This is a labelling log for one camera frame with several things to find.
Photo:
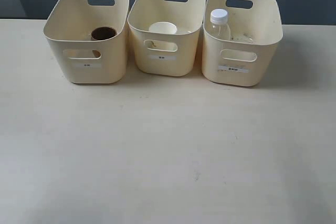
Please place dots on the white paper cup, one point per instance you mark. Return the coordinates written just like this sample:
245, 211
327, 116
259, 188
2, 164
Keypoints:
162, 28

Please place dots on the clear plastic bottle white cap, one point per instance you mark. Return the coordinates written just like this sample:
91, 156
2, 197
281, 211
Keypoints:
219, 24

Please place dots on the brown wooden cup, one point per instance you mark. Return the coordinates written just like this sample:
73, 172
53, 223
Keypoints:
103, 33

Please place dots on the middle cream plastic bin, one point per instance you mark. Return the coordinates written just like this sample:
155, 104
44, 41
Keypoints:
186, 15

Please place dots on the cream plastic bin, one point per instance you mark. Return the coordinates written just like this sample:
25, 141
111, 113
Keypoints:
255, 32
186, 15
68, 29

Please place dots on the right cream plastic bin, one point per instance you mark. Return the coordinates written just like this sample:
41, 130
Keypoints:
255, 32

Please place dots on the left cream plastic bin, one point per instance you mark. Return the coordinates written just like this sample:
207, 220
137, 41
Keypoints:
68, 29

